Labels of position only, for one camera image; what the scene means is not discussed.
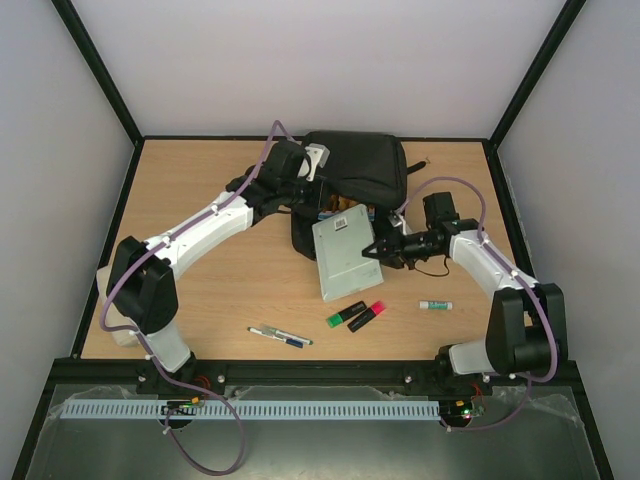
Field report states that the grey notebook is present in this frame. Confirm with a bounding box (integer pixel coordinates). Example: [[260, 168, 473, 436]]
[[312, 204, 384, 302]]

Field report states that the black student bag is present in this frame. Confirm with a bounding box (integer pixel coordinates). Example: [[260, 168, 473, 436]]
[[290, 130, 426, 261]]

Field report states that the beige pencil case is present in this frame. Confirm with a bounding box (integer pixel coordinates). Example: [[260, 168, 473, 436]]
[[96, 265, 139, 348]]

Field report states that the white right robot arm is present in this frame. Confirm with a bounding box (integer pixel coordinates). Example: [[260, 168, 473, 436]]
[[362, 192, 567, 392]]

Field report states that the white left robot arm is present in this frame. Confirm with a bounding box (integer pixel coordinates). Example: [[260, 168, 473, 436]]
[[96, 140, 330, 373]]

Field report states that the pink highlighter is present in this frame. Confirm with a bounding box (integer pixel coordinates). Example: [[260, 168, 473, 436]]
[[347, 301, 386, 333]]

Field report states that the glue stick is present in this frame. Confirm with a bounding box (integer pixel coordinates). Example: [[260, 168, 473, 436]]
[[419, 300, 453, 310]]

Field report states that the green highlighter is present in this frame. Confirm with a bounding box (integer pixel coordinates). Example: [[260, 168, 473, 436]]
[[327, 301, 367, 328]]

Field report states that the blue whiteboard marker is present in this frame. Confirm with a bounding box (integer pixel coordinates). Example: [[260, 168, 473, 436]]
[[247, 327, 304, 349]]

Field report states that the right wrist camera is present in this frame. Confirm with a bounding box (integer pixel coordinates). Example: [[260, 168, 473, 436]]
[[388, 212, 410, 236]]

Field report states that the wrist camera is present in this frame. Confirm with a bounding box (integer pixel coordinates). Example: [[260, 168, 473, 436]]
[[388, 212, 410, 236], [298, 144, 330, 182]]

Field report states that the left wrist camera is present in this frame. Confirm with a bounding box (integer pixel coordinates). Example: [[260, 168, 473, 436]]
[[298, 144, 330, 182]]

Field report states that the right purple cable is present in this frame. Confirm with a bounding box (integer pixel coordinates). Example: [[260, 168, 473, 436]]
[[394, 177, 561, 434]]

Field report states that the purple cable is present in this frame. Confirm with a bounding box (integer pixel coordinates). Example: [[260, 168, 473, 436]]
[[394, 177, 561, 434], [99, 119, 306, 475]]

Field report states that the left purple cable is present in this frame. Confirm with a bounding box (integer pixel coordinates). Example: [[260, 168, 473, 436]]
[[99, 119, 306, 475]]

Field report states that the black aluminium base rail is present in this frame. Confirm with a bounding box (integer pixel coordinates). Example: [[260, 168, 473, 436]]
[[49, 357, 581, 396]]

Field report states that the grey slotted cable duct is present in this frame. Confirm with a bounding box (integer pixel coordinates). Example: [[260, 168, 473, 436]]
[[60, 399, 441, 421]]

